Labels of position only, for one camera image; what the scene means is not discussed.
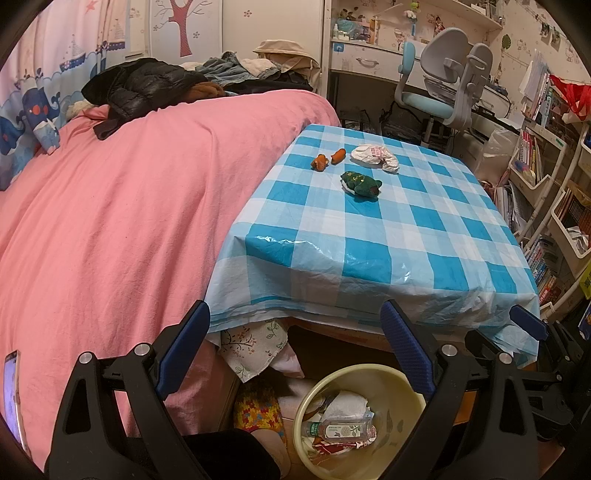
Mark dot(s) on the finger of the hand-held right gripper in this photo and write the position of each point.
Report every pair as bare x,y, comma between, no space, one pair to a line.
480,341
526,318

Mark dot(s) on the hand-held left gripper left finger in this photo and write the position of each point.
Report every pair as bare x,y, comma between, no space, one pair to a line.
184,341

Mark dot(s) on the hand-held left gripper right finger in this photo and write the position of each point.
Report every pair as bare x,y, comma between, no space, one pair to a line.
406,341

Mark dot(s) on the white tissue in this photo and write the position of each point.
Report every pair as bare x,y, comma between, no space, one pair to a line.
346,406

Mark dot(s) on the cream plastic basin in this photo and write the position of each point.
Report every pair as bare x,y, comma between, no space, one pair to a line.
397,443

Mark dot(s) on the clear plastic bottle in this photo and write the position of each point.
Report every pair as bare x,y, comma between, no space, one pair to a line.
341,429

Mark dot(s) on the red wrapper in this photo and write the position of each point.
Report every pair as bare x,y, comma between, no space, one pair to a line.
341,446

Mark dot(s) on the green wrapper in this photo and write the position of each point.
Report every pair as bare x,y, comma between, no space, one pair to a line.
361,183

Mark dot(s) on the white paper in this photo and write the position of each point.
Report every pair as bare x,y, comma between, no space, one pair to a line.
374,156

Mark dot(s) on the orange carrot piece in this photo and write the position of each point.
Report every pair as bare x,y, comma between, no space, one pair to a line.
338,155
318,161

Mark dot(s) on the white floral cloth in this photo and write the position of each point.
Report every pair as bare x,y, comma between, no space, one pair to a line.
251,346

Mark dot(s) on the colourful patterned slipper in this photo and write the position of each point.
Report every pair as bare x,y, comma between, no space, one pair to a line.
258,410

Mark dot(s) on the pale pink cloth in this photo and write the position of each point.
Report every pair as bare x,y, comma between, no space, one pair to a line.
288,362

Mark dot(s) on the blue checked tablecloth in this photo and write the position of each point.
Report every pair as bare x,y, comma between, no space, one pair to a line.
369,240

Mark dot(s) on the white shelf rack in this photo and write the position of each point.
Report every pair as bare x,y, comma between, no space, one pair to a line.
554,207

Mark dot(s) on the person's leg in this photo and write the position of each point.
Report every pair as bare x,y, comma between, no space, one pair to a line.
272,445

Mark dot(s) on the pink blanket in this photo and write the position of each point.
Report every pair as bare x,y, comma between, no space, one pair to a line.
115,221

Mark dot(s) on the clear plastic bag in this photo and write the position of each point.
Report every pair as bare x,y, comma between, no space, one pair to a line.
498,152

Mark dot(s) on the smartphone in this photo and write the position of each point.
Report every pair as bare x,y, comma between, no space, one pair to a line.
14,401

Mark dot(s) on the white printer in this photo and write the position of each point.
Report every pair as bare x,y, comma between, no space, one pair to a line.
491,121

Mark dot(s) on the red bag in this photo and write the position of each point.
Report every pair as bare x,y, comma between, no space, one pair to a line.
572,94

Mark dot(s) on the brown garment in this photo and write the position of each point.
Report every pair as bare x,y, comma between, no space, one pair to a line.
205,91

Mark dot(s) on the grey and blue desk chair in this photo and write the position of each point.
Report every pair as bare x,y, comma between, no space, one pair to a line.
443,78

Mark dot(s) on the black puffer jacket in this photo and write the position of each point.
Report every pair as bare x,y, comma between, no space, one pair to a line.
143,87

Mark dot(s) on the black garment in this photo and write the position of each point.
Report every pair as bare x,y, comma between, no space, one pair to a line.
277,85

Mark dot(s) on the white desk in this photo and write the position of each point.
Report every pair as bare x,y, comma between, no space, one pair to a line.
364,60

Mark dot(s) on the whale print curtain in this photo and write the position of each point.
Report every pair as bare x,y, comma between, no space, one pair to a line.
55,69

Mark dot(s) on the beige cloth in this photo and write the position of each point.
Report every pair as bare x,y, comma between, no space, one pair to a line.
286,55

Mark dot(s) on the white wardrobe with tree decal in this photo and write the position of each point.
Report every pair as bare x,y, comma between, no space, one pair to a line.
231,27

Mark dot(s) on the white wall shelf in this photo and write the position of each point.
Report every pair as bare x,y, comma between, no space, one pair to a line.
438,11

